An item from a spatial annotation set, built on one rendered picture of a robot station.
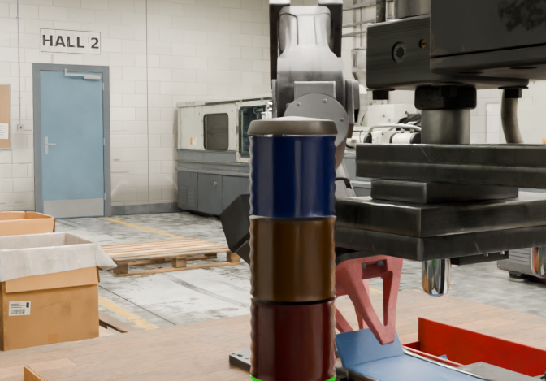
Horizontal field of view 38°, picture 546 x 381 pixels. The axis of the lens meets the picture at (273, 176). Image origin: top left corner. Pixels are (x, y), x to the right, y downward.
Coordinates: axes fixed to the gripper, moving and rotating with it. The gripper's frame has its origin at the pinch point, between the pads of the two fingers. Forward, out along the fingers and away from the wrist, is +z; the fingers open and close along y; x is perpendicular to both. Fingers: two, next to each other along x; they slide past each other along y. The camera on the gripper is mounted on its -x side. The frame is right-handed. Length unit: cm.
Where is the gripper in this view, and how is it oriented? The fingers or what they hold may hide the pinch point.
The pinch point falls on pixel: (374, 339)
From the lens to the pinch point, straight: 72.7
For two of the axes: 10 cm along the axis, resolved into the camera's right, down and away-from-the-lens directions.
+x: 8.3, -0.5, 5.6
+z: 2.9, 8.9, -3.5
